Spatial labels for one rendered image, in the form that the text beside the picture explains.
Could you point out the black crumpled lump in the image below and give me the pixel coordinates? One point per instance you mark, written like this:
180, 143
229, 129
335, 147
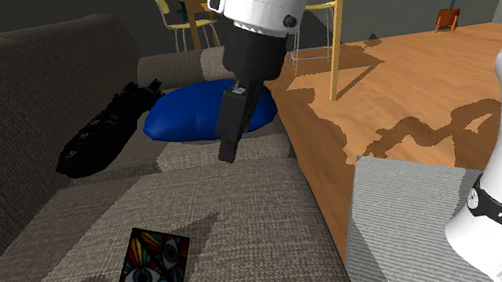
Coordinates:
98, 137

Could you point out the grey striped robot stand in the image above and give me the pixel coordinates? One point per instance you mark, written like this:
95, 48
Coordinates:
401, 227

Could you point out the grey-brown fabric sofa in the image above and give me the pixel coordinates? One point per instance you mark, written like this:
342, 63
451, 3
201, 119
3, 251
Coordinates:
244, 230

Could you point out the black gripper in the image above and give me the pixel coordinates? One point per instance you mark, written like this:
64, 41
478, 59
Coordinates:
251, 56

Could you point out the wooden table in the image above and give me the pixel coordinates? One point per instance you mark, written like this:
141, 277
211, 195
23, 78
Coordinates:
337, 35

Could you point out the blue cushion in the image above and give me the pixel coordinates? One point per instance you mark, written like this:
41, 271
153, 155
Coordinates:
188, 112

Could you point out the colourful eye-print book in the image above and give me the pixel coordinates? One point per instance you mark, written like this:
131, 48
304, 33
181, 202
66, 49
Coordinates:
150, 268

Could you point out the yellow chair with metal legs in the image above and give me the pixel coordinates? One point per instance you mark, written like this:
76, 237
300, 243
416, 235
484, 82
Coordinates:
318, 6
163, 10

